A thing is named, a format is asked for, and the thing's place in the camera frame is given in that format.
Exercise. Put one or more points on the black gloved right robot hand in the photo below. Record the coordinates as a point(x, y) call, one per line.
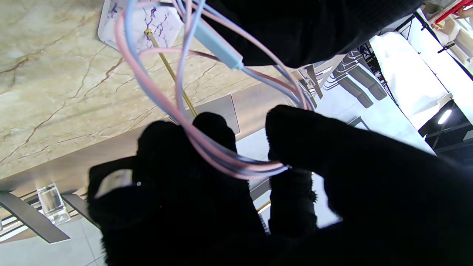
point(369, 207)

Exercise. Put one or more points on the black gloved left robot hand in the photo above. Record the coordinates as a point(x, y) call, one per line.
point(303, 29)

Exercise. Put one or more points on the grey table inlay panel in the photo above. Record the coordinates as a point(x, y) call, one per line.
point(221, 109)

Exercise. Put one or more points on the white cloth covered table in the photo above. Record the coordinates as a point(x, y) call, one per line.
point(406, 77)

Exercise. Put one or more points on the dark upright desk monitor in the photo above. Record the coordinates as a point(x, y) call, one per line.
point(33, 218)
point(79, 208)

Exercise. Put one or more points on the clear acrylic name stand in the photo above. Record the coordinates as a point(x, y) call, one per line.
point(53, 203)

